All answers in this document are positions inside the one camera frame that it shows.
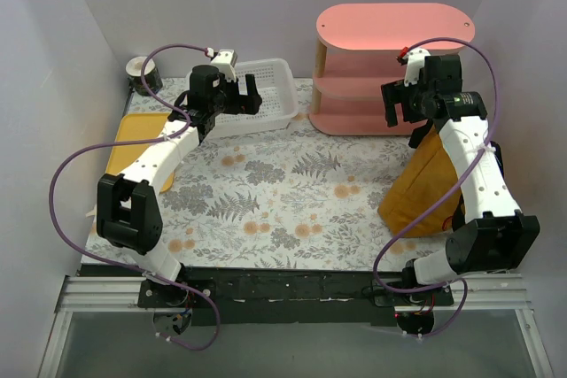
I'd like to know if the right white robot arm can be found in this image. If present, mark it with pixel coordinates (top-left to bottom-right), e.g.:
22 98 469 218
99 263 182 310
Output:
382 48 540 305

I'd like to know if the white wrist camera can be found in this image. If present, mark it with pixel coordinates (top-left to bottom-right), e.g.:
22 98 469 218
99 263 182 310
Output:
397 47 430 87
211 49 237 82

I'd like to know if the dark tape roll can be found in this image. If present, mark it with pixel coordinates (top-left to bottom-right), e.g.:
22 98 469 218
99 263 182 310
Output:
125 56 163 96

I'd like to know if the pink three-tier shelf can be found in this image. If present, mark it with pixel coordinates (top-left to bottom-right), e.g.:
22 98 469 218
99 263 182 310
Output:
309 3 475 136

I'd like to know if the yellow plastic tray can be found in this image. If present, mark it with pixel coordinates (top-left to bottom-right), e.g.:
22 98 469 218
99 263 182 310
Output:
105 113 168 175

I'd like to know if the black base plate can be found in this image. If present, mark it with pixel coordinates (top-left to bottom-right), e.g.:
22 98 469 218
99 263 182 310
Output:
137 267 454 327

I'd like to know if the aluminium rail frame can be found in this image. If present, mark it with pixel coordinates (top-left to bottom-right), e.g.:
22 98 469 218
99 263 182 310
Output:
39 274 554 377

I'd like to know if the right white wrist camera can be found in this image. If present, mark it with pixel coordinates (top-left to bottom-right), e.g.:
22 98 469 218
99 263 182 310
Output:
397 47 430 87

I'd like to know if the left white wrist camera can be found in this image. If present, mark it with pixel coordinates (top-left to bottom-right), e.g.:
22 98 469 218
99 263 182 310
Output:
211 49 237 82

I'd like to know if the floral table mat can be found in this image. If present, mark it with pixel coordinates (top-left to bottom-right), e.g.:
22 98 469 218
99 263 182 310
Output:
81 77 488 274

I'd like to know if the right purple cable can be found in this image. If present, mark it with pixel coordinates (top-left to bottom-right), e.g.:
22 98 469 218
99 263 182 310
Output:
372 36 498 340

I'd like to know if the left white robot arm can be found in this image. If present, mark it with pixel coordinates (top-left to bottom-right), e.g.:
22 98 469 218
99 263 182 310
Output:
97 65 262 307

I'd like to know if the yellow canvas tote bag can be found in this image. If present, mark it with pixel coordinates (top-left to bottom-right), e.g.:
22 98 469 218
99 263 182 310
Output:
377 128 465 238

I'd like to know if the white plastic basket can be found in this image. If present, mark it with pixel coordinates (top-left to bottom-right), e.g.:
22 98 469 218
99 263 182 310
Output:
207 58 299 138

